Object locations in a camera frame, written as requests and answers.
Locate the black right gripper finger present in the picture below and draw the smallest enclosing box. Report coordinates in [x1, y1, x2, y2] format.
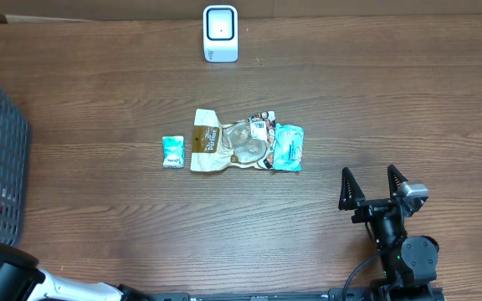
[387, 165, 408, 196]
[338, 167, 366, 210]

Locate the teal wipes packet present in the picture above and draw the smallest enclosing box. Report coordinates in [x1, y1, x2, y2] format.
[273, 124, 305, 172]

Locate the beige porridge pouch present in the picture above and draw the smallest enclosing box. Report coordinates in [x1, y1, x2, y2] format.
[190, 109, 277, 172]

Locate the small teal gum pack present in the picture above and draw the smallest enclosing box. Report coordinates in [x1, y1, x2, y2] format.
[162, 135, 185, 169]

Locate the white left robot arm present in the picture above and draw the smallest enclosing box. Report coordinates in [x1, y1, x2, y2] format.
[0, 242, 152, 301]

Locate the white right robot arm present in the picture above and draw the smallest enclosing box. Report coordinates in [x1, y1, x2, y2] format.
[335, 165, 444, 301]

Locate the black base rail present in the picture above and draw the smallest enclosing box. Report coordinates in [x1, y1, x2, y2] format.
[148, 286, 446, 301]

